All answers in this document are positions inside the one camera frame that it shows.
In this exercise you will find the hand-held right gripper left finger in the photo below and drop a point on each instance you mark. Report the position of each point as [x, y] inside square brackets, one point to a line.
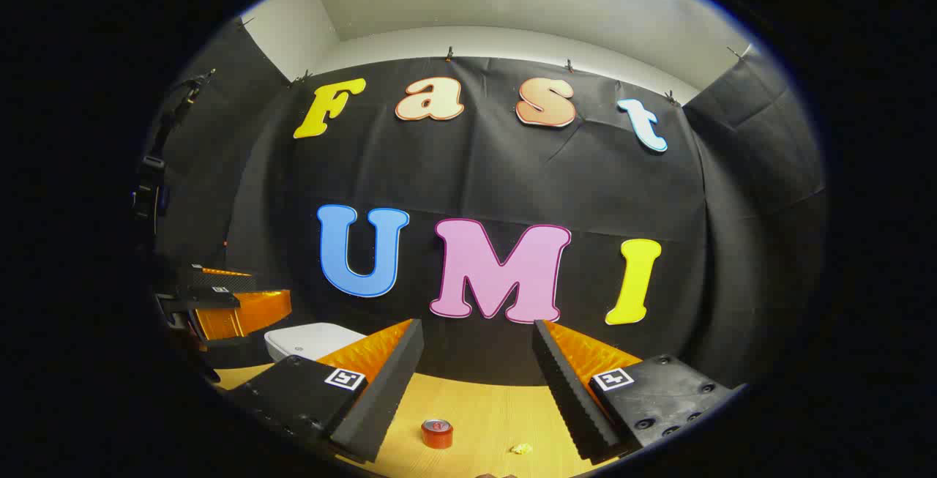
[381, 405]

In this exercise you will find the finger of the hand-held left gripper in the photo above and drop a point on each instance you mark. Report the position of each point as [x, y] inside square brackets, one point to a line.
[219, 282]
[212, 298]

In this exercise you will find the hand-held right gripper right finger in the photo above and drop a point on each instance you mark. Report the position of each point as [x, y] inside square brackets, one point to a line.
[571, 405]

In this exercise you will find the red pop can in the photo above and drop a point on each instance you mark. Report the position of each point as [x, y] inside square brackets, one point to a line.
[437, 435]

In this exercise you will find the yellow paper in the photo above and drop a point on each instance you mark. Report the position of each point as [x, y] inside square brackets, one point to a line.
[521, 449]

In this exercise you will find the white desktop garbage bin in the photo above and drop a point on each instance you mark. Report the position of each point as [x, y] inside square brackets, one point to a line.
[311, 339]

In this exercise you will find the wooden desktop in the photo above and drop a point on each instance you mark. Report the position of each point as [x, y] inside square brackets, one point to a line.
[483, 405]

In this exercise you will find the black backdrop cloth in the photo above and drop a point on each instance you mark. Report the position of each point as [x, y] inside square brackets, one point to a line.
[498, 170]

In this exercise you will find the black camera stand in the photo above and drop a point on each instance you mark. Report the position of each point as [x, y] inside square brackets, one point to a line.
[150, 185]

